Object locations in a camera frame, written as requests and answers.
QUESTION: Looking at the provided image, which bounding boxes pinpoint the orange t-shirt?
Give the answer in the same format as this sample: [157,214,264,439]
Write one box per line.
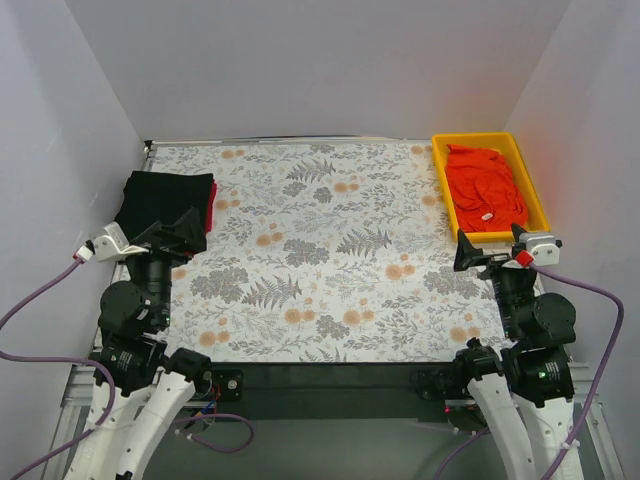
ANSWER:
[445,144,529,233]

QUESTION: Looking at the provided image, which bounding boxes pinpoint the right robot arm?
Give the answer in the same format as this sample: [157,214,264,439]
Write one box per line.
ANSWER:
[454,225,584,479]

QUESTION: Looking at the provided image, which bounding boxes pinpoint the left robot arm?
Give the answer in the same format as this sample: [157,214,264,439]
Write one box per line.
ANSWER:
[66,207,208,479]

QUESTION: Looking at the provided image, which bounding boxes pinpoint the folded black t-shirt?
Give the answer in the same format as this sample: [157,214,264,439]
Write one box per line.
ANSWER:
[115,171,215,255]

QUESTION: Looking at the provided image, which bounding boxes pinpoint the folded red t-shirt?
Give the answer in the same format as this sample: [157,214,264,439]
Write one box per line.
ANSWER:
[204,181,218,234]

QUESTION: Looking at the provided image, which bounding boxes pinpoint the floral patterned table mat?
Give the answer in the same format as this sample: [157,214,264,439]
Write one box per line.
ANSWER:
[146,142,508,363]

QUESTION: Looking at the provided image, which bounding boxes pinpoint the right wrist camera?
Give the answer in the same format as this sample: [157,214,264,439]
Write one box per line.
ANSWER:
[514,232,563,268]

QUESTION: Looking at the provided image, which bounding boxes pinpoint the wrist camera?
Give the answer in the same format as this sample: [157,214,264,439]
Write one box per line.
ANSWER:
[73,222,149,263]
[514,232,563,268]

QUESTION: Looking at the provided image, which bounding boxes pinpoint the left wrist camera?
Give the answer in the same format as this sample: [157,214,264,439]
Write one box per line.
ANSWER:
[73,222,149,263]

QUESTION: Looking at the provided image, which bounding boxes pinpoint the aluminium frame rail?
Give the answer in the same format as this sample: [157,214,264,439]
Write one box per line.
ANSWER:
[42,362,626,480]

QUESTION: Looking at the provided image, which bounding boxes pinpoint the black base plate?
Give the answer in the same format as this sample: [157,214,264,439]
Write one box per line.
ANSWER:
[187,362,485,432]

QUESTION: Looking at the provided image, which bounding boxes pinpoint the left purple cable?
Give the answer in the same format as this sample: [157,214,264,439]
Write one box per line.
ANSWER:
[0,257,254,480]

